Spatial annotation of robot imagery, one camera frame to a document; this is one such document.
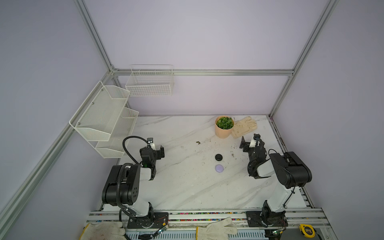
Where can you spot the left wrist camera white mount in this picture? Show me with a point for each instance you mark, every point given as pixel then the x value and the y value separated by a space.
pixel 151 143

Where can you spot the white glove front centre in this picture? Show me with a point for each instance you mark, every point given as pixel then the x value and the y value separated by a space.
pixel 219 230

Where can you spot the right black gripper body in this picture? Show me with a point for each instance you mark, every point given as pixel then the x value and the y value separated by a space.
pixel 251 152

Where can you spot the white wire basket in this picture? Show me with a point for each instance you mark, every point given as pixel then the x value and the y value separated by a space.
pixel 151 80

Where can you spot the white mesh shelf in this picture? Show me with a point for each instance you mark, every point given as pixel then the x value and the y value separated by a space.
pixel 113 149
pixel 97 117

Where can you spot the white mesh shelf lower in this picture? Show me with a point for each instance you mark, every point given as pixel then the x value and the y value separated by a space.
pixel 113 149

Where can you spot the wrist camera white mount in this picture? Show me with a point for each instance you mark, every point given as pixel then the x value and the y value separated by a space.
pixel 254 142
pixel 151 143

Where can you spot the black earbud charging case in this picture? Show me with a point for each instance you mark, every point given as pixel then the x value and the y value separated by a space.
pixel 218 157

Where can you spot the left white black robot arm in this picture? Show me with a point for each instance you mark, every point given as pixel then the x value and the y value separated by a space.
pixel 123 183

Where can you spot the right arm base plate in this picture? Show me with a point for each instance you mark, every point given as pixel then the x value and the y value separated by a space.
pixel 267 219

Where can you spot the yellow tape measure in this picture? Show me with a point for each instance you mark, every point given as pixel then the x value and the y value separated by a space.
pixel 307 231

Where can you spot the white glove front left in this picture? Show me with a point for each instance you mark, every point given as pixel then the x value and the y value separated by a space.
pixel 104 231

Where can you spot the white mesh shelf upper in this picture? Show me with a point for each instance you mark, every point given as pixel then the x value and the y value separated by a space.
pixel 97 117

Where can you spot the potted green plant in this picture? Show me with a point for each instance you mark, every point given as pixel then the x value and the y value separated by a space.
pixel 223 126

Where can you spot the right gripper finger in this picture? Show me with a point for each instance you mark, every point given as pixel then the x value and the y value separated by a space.
pixel 257 137
pixel 244 145

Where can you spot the white glove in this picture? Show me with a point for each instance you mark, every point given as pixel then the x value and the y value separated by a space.
pixel 219 230
pixel 104 231

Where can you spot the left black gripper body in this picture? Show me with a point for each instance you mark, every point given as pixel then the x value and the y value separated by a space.
pixel 157 156

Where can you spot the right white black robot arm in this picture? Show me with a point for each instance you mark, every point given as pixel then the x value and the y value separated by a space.
pixel 291 173

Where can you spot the lilac round disc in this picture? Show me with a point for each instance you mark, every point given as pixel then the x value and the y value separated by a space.
pixel 219 168

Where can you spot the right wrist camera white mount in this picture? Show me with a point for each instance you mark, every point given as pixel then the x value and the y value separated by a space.
pixel 254 142

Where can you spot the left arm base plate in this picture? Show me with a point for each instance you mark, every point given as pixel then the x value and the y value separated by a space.
pixel 156 221

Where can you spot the beige work glove on table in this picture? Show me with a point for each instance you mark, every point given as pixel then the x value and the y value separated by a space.
pixel 243 127

